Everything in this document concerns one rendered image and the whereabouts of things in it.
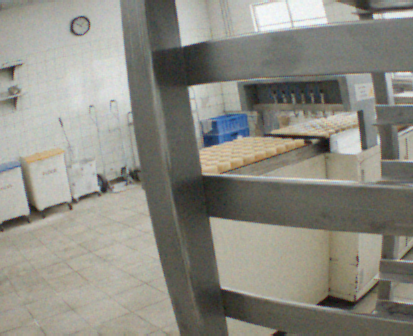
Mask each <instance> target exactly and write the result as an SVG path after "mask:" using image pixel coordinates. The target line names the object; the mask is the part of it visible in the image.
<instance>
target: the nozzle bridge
mask: <svg viewBox="0 0 413 336"><path fill-rule="evenodd" d="M310 81H312V82H311V83H309V86H308V87H307V92H308V95H309V96H310V94H311V92H310V89H311V90H313V93H314V96H315V99H316V104H312V100H311V98H309V97H308V96H307V94H306V86H307V84H308V82H310ZM319 81H321V83H319V84H318V83H317V82H319ZM236 82H237V87H238V93H239V100H240V108H241V112H249V111H255V110H256V111H257V119H258V126H259V132H260V134H261V138H266V137H264V136H263V134H265V133H269V132H271V131H273V130H279V121H278V118H277V116H276V113H275V110H288V111H292V110H303V111H310V110H317V111H327V110H329V111H343V112H344V113H345V112H357V116H358V122H359V134H360V146H361V149H370V148H372V147H374V146H375V145H377V144H378V143H377V130H376V125H372V124H373V123H374V122H376V118H375V113H374V107H375V105H376V101H375V98H374V88H373V85H372V76H371V74H370V73H368V74H365V73H363V74H359V73H358V74H354V73H353V74H345V75H343V74H341V75H332V76H331V75H326V76H324V75H321V76H316V75H314V76H303V77H300V76H296V77H284V78H281V77H277V78H260V79H250V80H244V81H236ZM282 82H283V84H282V85H280V87H279V94H280V96H281V97H283V96H282V90H285V94H286V97H287V104H284V102H283V99H281V98H280V97H279V96H278V89H277V88H278V85H279V84H281V83H282ZM290 82H293V83H291V84H290V85H289V87H288V92H289V96H290V97H291V94H292V92H291V91H292V90H294V92H295V94H296V102H297V104H293V100H292V99H290V98H289V97H288V95H287V89H286V88H287V86H288V84H289V83H290ZM299 82H302V83H300V84H299V87H298V96H299V97H301V90H303V92H304V95H305V99H306V102H307V103H306V104H302V101H301V98H299V97H298V96H297V93H296V87H297V85H298V83H299ZM272 83H274V84H273V85H272V86H271V87H270V91H269V92H268V88H269V86H270V85H271V84H272ZM317 84H318V88H317V93H318V95H319V96H320V93H321V92H320V90H323V93H324V98H325V102H326V104H322V102H321V100H320V98H319V97H318V96H317V94H316V86H317ZM273 90H276V94H277V96H278V104H275V100H274V99H272V98H273ZM269 94H270V95H271V97H272V98H271V97H270V96H269ZM374 104H375V105H374Z"/></svg>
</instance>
